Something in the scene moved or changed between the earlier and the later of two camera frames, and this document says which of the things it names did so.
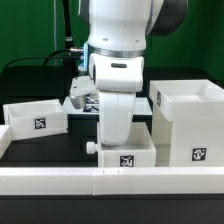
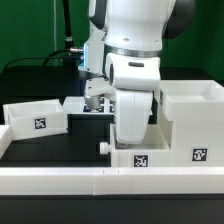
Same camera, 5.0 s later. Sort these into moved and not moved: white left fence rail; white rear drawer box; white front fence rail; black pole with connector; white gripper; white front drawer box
Moved: white gripper; white front drawer box
Not moved: white front fence rail; black pole with connector; white rear drawer box; white left fence rail
